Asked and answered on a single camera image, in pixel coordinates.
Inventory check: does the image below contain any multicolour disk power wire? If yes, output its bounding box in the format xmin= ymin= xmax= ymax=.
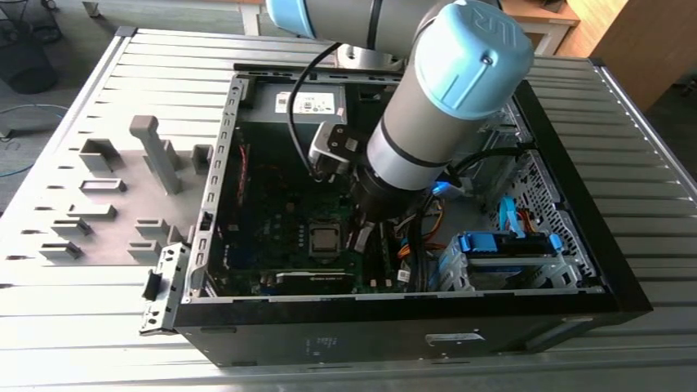
xmin=517 ymin=208 xmax=541 ymax=238

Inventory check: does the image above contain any orange wire bundle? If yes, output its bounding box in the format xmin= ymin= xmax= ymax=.
xmin=397 ymin=198 xmax=446 ymax=265

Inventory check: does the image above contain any red twisted wire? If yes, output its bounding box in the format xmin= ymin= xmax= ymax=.
xmin=234 ymin=140 xmax=251 ymax=205

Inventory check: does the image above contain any black disk blue carrier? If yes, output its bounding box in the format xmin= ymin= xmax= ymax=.
xmin=457 ymin=231 xmax=563 ymax=259

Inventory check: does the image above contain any thick black cable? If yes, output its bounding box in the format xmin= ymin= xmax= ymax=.
xmin=454 ymin=147 xmax=538 ymax=173

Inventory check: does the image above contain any black bin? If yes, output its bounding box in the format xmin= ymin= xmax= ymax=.
xmin=9 ymin=44 xmax=59 ymax=95

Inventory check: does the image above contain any silver disk bay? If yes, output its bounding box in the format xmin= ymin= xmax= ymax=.
xmin=427 ymin=239 xmax=598 ymax=294

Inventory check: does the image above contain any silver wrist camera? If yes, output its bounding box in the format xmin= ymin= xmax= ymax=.
xmin=431 ymin=179 xmax=470 ymax=200
xmin=306 ymin=120 xmax=365 ymax=165

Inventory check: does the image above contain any blue board connector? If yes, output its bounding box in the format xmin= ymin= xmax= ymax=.
xmin=225 ymin=244 xmax=247 ymax=270

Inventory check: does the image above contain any black chair base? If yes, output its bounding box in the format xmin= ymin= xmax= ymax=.
xmin=0 ymin=16 xmax=63 ymax=45

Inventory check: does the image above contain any wooden cabinet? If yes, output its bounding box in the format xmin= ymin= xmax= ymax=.
xmin=590 ymin=0 xmax=697 ymax=111

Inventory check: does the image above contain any CPU socket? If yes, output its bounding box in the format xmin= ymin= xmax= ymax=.
xmin=306 ymin=223 xmax=349 ymax=264

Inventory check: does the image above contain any black cable bundle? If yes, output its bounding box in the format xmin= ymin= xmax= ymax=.
xmin=406 ymin=202 xmax=438 ymax=293

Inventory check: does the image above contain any metal socket cover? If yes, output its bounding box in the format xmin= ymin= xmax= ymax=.
xmin=306 ymin=222 xmax=347 ymax=259

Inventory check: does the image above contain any black camera cable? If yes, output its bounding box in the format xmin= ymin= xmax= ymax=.
xmin=286 ymin=40 xmax=345 ymax=183

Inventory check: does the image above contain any blue floor cable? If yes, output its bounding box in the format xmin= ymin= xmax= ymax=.
xmin=0 ymin=104 xmax=69 ymax=179

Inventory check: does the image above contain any grey parts rack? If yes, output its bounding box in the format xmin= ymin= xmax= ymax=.
xmin=37 ymin=115 xmax=217 ymax=266

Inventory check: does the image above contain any black graphics card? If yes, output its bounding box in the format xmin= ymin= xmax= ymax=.
xmin=274 ymin=269 xmax=355 ymax=293

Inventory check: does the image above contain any grey power supply unit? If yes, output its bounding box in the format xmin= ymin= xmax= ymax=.
xmin=238 ymin=81 xmax=349 ymax=185

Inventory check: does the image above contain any green motherboard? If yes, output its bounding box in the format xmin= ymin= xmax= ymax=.
xmin=209 ymin=138 xmax=410 ymax=295

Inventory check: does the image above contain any black PC case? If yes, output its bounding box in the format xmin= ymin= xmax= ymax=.
xmin=138 ymin=60 xmax=652 ymax=368

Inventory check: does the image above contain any silver optical drive cage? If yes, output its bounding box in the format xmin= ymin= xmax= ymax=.
xmin=478 ymin=101 xmax=538 ymax=180

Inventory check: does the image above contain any silver card retainer bracket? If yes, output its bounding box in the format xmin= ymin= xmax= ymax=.
xmin=138 ymin=240 xmax=191 ymax=336

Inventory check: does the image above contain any silver topped CPU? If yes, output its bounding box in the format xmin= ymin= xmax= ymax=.
xmin=310 ymin=228 xmax=339 ymax=251

